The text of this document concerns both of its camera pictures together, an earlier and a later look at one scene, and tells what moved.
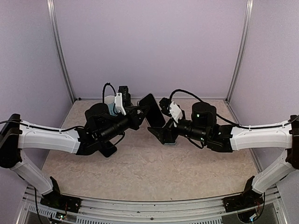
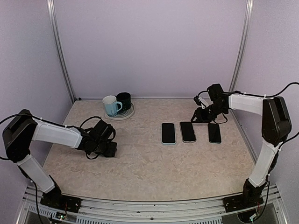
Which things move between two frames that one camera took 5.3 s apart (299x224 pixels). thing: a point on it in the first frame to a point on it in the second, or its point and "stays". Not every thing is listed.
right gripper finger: [160, 133] to [195, 118]
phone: [154, 117] to [187, 131]
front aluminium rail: [272, 211] stays
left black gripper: [136, 119] to [111, 150]
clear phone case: [154, 117] to [187, 131]
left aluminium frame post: [56, 36] stays
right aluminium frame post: [245, 35] stays
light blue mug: [109, 100] stays
